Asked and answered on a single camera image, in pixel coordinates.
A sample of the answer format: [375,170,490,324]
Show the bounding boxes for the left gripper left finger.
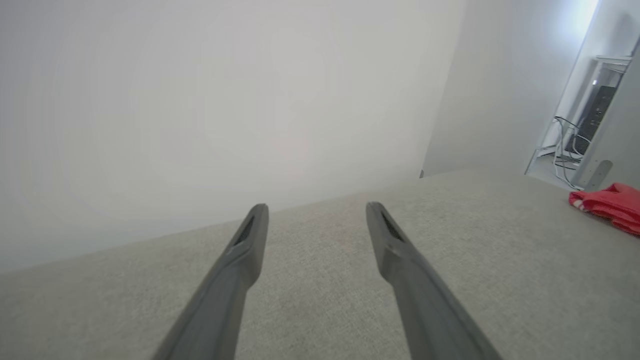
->
[152,202,270,360]

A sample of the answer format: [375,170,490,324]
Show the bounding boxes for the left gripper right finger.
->
[365,201,504,360]

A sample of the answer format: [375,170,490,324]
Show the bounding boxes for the red and white sports shirt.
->
[568,182,640,237]

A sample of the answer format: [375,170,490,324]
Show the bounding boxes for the grey fabric sofa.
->
[0,167,640,360]

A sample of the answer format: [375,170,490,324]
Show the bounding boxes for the black computer tower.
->
[564,85,617,156]

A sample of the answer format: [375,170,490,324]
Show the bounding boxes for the black and white floor cables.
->
[551,115,592,187]

